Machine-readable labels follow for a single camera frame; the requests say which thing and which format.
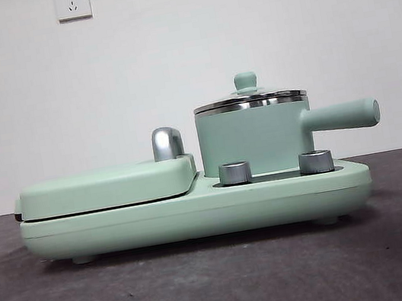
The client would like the mint green hinged griddle cover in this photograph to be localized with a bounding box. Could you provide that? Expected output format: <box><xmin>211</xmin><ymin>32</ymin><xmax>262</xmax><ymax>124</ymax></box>
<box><xmin>8</xmin><ymin>151</ymin><xmax>202</xmax><ymax>226</ymax></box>

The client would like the white wall socket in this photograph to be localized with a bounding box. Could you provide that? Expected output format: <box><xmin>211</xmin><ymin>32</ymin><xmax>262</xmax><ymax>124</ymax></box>
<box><xmin>53</xmin><ymin>0</ymin><xmax>94</xmax><ymax>24</ymax></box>

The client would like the mint green breakfast machine base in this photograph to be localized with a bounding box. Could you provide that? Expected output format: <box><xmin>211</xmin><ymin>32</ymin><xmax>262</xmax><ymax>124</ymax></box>
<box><xmin>14</xmin><ymin>143</ymin><xmax>378</xmax><ymax>274</ymax></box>

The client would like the silver griddle cover handle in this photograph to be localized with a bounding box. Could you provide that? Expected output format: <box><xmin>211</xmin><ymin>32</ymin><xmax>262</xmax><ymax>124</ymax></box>
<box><xmin>148</xmin><ymin>123</ymin><xmax>187</xmax><ymax>164</ymax></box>

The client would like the mint green pot with handle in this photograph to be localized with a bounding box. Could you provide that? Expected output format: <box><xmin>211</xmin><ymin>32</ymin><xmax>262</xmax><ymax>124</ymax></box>
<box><xmin>192</xmin><ymin>80</ymin><xmax>388</xmax><ymax>182</ymax></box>

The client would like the glass pot lid green knob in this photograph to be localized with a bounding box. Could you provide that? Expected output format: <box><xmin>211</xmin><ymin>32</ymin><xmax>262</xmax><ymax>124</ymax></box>
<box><xmin>189</xmin><ymin>62</ymin><xmax>310</xmax><ymax>118</ymax></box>

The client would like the silver control knob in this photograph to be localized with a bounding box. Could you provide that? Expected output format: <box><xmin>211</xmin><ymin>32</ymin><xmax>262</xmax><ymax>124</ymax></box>
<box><xmin>296</xmin><ymin>146</ymin><xmax>336</xmax><ymax>177</ymax></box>
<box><xmin>216</xmin><ymin>158</ymin><xmax>254</xmax><ymax>188</ymax></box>

